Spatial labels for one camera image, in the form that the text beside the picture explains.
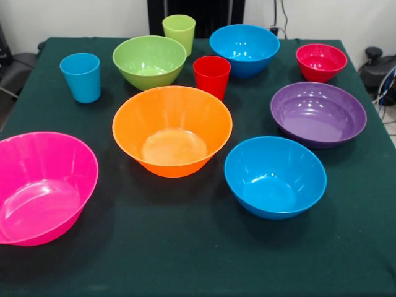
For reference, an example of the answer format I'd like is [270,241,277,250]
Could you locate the orange bowl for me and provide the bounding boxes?
[111,85,233,179]

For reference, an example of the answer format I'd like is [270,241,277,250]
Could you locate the red cup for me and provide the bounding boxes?
[192,55,232,102]

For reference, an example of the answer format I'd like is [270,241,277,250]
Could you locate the dark green tablecloth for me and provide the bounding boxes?
[0,36,396,297]

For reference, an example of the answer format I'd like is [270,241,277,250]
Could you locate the blue bowl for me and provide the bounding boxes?
[223,136,327,221]
[209,24,281,79]

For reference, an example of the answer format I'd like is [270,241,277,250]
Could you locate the green bowl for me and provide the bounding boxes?
[112,35,187,92]

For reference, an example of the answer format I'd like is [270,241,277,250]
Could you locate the green cup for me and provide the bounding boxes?
[161,14,197,58]

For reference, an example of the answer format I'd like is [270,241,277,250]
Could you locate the purple bowl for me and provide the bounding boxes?
[270,81,368,150]

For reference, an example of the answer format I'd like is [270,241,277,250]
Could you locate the blue cup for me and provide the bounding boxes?
[59,53,102,104]

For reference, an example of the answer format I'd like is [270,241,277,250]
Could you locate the small pink-red bowl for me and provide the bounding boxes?
[295,43,348,84]

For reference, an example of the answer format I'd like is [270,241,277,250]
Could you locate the large pink bowl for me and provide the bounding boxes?
[0,131,100,248]

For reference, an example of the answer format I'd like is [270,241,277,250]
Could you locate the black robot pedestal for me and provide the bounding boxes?
[147,0,246,40]

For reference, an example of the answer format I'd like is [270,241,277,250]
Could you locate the black wall cable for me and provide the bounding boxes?
[269,0,289,40]

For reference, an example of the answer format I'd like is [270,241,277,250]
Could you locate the tangled cables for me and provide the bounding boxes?
[372,68,396,124]

